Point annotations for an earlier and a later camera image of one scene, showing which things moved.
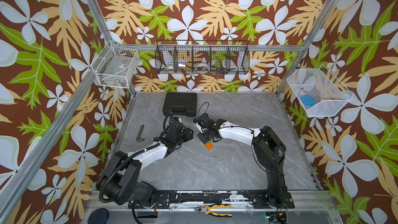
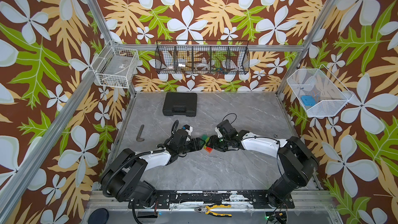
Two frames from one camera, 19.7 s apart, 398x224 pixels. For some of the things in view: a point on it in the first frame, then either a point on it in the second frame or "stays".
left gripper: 188,135 -> 197,142
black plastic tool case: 182,103 stays
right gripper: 200,137 -> 212,143
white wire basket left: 115,67 stays
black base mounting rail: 215,198 stays
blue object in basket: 308,100 stays
